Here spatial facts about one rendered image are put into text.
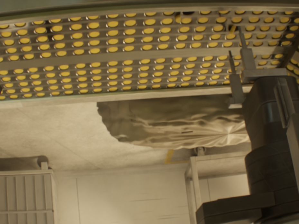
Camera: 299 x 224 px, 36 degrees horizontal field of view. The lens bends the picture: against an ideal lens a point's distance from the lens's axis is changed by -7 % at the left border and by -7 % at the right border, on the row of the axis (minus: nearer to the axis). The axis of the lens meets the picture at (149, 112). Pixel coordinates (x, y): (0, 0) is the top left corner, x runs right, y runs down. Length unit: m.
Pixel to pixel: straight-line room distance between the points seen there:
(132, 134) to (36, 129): 2.62
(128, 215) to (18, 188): 1.05
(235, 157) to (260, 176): 3.36
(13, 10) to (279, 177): 0.30
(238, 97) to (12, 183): 3.37
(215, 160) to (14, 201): 1.62
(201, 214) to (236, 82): 0.16
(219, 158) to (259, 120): 3.32
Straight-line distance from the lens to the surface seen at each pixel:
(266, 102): 0.45
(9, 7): 0.47
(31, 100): 0.64
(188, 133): 0.73
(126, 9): 0.46
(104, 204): 4.26
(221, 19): 0.51
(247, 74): 0.46
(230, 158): 3.79
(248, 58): 0.47
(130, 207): 4.25
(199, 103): 0.68
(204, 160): 3.76
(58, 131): 3.37
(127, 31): 0.51
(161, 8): 0.47
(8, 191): 3.80
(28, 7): 0.46
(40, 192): 3.75
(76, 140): 3.54
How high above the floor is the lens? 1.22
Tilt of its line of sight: 23 degrees down
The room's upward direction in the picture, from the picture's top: 174 degrees clockwise
